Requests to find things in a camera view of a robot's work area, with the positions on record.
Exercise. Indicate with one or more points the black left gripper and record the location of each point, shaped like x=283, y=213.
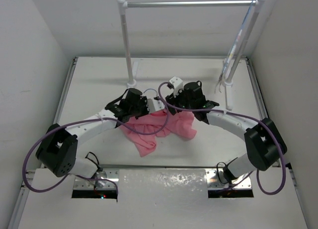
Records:
x=144, y=101

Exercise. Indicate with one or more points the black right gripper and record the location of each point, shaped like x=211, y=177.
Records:
x=173, y=100

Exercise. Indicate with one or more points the pink t shirt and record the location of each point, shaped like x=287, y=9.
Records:
x=144, y=130

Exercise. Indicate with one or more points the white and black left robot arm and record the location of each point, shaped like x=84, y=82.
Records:
x=59, y=151

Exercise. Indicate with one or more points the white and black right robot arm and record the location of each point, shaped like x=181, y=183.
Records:
x=263, y=142

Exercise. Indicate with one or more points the white front cover panel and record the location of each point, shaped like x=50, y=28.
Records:
x=162, y=199

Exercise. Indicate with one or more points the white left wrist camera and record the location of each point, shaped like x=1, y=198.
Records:
x=154, y=105

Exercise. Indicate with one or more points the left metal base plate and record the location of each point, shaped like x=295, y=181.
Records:
x=103, y=180

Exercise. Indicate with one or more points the metal base plate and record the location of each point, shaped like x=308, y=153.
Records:
x=243, y=182
x=103, y=180

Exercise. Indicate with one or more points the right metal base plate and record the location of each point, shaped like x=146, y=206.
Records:
x=243, y=182

